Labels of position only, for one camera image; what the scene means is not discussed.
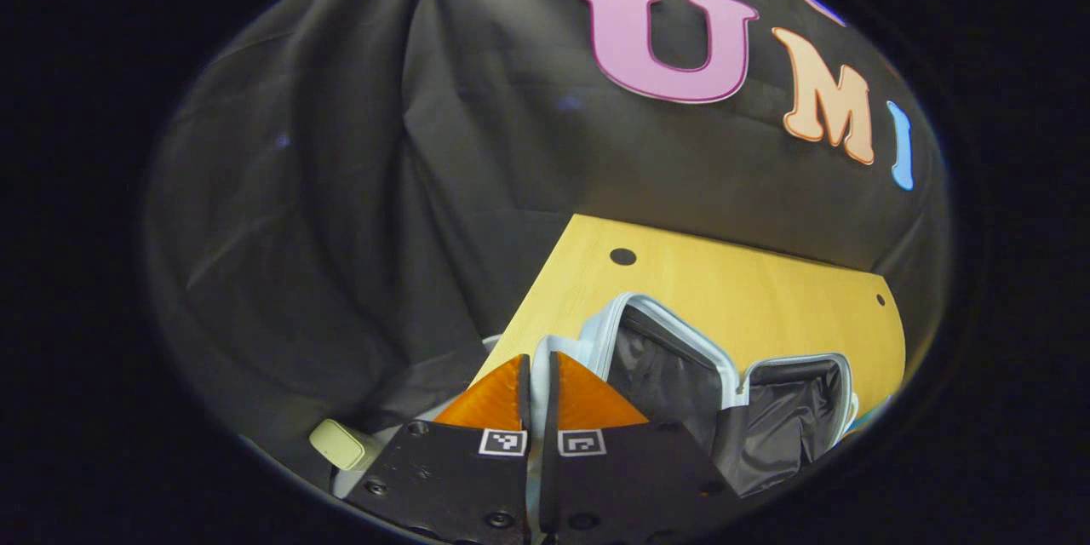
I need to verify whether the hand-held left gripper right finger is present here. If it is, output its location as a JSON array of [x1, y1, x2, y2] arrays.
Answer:
[[539, 349, 743, 545]]

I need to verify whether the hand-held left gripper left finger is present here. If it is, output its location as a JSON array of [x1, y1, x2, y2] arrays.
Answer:
[[343, 353, 534, 545]]

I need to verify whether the light blue suitcase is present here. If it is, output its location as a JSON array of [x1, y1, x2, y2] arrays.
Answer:
[[481, 291, 861, 499]]

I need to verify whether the black backdrop cloth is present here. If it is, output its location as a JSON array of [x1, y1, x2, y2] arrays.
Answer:
[[145, 0, 950, 495]]

